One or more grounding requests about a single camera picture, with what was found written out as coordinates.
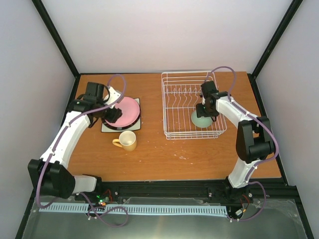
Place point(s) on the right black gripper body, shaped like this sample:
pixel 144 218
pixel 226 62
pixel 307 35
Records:
pixel 206 112

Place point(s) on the pink plate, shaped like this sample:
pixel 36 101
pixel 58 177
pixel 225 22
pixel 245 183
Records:
pixel 130 109

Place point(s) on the white square plate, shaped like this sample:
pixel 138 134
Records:
pixel 132 129

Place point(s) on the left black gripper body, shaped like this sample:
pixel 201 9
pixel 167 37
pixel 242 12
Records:
pixel 111 118

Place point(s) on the mint green bowl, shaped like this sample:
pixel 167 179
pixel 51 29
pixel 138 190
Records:
pixel 201 122

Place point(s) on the yellow mug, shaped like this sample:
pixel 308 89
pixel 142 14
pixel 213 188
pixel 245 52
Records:
pixel 127 140

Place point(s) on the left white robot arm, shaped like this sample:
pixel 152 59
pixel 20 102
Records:
pixel 49 174

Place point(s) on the black aluminium frame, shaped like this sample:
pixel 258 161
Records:
pixel 279 188

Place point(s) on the white wire dish rack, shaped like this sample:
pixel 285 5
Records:
pixel 180 94

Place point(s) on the light blue cable duct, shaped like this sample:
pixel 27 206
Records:
pixel 144 210

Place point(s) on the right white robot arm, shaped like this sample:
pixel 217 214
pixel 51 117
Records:
pixel 254 140

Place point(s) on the dark striped rim plate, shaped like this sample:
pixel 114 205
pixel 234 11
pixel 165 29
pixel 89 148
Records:
pixel 124 127

